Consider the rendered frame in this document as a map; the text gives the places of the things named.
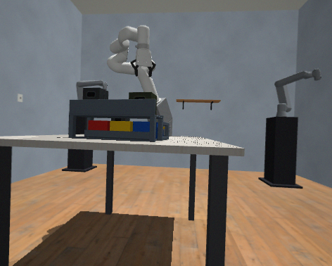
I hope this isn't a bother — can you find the yellow bin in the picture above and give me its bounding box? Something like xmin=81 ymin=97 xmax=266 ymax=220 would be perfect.
xmin=110 ymin=121 xmax=133 ymax=132

